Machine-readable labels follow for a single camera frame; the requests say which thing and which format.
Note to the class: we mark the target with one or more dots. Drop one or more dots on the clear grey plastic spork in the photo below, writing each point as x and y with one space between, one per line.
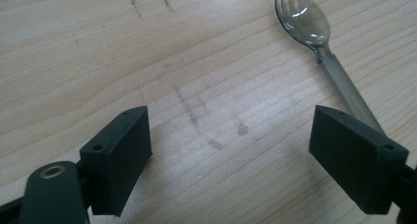
308 24

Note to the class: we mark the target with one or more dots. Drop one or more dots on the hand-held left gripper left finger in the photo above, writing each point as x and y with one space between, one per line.
114 165

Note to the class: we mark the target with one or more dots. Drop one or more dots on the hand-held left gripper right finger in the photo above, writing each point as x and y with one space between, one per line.
354 158

